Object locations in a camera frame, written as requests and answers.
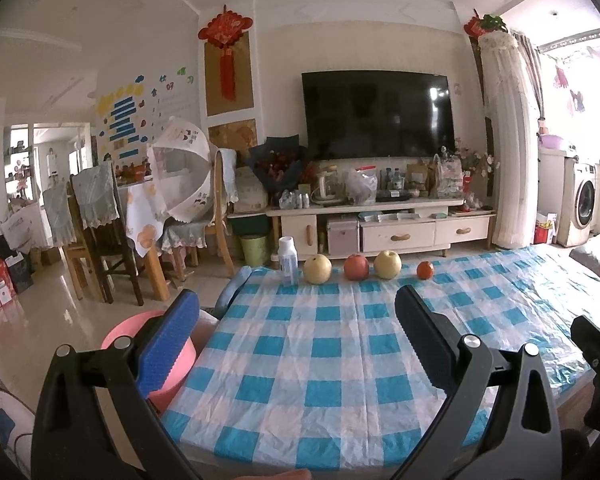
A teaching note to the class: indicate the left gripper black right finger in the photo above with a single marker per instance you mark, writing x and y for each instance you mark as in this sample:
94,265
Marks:
432,336

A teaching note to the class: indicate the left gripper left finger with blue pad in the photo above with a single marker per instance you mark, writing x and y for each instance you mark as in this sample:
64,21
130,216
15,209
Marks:
158,347

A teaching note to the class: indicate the pink plastic trash bin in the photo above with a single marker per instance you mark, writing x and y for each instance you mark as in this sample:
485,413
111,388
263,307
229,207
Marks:
130,327

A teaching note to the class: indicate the small orange tangerine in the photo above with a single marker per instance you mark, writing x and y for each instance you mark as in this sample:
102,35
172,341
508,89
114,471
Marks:
425,270

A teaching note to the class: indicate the red apple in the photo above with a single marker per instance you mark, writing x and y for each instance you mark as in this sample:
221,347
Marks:
356,268

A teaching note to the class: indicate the wooden dining chair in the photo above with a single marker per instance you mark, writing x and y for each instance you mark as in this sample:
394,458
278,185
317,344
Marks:
182,239

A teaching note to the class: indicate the blue white checkered tablecloth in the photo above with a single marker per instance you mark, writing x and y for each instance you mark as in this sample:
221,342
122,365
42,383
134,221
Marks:
323,376

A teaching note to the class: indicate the dining table with cloth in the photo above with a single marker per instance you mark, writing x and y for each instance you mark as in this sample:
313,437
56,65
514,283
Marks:
144,213

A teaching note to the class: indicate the green waste basket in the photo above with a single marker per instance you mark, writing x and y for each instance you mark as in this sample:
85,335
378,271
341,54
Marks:
255,249

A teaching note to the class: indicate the white TV cabinet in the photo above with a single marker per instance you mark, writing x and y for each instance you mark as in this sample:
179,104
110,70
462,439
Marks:
417,225

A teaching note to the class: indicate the white blue milk bottle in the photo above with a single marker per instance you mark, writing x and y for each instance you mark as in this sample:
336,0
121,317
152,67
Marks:
288,260

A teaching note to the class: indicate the dark wooden chair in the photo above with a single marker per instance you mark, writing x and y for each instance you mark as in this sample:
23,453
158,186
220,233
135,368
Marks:
96,212

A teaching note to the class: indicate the white washing machine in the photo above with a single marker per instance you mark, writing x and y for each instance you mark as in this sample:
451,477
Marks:
578,202

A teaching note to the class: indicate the white mesh food cover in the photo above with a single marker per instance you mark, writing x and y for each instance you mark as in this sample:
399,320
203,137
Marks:
181,162

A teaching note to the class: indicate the dark flower bouquet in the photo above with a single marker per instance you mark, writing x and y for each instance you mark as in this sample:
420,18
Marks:
278,163

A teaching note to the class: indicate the black flat television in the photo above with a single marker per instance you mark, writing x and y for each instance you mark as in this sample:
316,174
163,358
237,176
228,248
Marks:
377,113

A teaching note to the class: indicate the white floor air conditioner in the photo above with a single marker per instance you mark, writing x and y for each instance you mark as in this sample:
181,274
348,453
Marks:
510,104

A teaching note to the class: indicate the red chinese knot decoration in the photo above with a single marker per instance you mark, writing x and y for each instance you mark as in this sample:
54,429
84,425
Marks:
223,31

